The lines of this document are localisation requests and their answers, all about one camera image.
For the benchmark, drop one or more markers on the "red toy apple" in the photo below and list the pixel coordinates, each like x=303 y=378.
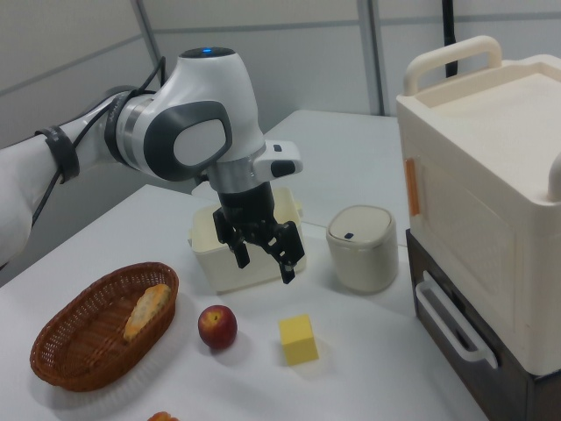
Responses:
x=218 y=328

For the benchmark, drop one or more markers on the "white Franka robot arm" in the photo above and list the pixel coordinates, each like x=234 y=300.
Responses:
x=206 y=87

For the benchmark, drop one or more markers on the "orange toy food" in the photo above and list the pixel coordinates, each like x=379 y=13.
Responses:
x=163 y=416

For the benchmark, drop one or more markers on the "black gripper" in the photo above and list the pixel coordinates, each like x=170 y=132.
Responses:
x=247 y=206

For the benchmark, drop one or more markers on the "cream mini trash bin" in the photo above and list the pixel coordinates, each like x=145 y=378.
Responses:
x=364 y=259

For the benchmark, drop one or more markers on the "grey partition post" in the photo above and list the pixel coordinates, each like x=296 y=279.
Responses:
x=376 y=57

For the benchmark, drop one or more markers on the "toy bread slice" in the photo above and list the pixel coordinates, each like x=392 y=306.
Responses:
x=144 y=311

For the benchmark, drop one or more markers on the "white open plastic box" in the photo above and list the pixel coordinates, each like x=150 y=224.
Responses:
x=206 y=230

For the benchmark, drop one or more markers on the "cream toy oven cabinet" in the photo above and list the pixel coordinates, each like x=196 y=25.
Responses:
x=482 y=175

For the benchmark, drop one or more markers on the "dark brown drawer unit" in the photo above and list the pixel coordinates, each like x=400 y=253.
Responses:
x=517 y=394

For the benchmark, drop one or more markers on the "brown wicker basket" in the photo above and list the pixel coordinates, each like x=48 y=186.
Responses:
x=87 y=351

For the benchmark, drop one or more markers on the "black pole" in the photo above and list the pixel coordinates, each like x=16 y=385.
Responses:
x=449 y=39

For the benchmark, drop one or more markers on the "yellow cube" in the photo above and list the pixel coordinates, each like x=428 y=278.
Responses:
x=299 y=340

